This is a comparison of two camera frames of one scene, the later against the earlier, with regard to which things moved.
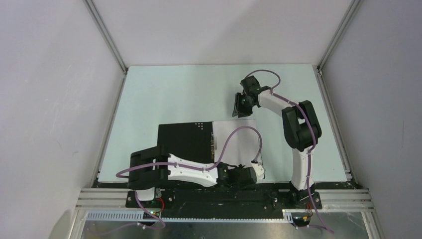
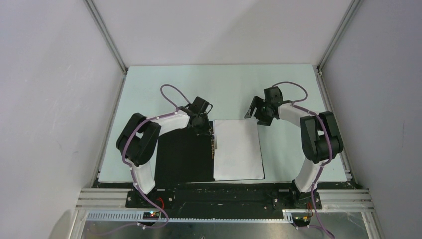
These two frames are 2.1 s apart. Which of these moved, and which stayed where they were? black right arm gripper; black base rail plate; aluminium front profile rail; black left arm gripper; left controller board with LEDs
Moved: black right arm gripper; black left arm gripper
Stayed: black base rail plate; aluminium front profile rail; left controller board with LEDs
